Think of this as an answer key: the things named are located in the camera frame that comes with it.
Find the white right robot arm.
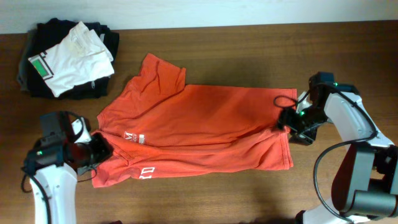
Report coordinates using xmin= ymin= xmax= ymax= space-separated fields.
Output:
xmin=277 ymin=83 xmax=397 ymax=223

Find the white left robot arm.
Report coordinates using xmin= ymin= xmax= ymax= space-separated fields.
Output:
xmin=21 ymin=134 xmax=113 ymax=223

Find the folded black garment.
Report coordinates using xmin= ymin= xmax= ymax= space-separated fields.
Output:
xmin=17 ymin=18 xmax=119 ymax=100

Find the orange-red t-shirt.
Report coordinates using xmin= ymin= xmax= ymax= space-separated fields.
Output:
xmin=93 ymin=54 xmax=297 ymax=188

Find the folded white t-shirt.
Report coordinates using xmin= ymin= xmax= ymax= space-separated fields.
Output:
xmin=28 ymin=22 xmax=116 ymax=98

